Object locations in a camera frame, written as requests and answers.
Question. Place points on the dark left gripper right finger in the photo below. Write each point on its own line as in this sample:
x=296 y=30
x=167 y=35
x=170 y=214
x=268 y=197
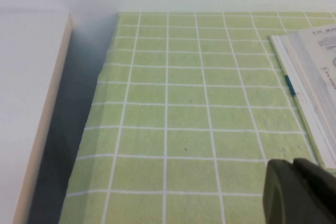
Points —
x=323 y=192

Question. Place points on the technical book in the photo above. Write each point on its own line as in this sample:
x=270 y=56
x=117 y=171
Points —
x=315 y=82

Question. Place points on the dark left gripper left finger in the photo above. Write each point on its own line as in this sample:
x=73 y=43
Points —
x=283 y=197

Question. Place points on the green checkered tablecloth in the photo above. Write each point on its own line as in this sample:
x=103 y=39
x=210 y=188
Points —
x=183 y=119

